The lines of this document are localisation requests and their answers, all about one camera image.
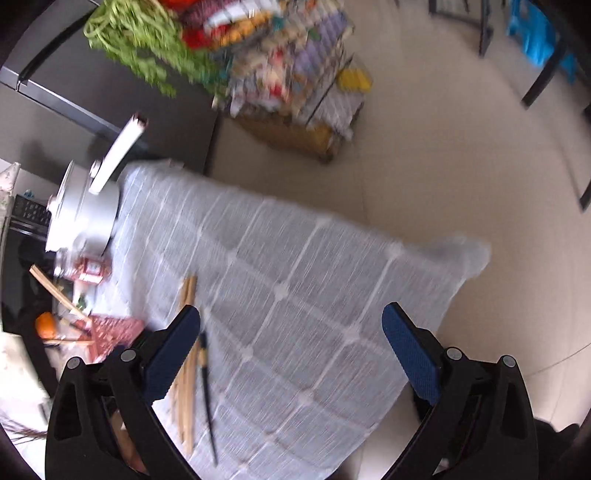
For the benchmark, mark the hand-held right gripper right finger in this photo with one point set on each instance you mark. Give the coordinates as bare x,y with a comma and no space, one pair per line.
411,355

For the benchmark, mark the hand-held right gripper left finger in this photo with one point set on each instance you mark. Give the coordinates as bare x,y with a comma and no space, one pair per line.
173,353

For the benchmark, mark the wooden chopstick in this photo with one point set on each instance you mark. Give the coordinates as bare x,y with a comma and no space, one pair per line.
190,415
183,291

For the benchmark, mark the black chopstick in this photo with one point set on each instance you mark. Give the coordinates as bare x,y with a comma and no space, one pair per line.
208,406

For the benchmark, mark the red label jar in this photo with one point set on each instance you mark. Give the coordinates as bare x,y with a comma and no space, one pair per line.
91,270

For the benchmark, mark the orange fruit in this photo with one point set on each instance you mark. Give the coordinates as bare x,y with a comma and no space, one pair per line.
45,324

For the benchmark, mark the white grid tablecloth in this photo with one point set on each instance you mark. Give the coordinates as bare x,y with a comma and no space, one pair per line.
300,277

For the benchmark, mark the wooden stick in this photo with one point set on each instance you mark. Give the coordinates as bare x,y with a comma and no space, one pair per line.
51,286

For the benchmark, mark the white floral cloth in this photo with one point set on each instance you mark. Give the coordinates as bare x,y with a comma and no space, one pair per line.
18,364

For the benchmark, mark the black microwave oven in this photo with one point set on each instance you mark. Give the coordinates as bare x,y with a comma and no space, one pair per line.
27,214

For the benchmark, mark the dark grey refrigerator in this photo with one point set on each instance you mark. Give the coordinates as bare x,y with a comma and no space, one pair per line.
175,129

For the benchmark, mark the cardboard box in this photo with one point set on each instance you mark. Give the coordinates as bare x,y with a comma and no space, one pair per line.
295,136

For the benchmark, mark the black chair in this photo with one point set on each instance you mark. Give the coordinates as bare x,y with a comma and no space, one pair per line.
547,69
485,27

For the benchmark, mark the green hanging plant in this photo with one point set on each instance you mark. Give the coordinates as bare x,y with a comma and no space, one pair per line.
138,32

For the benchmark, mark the blue plastic stool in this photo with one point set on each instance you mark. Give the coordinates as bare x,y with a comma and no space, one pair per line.
535,32

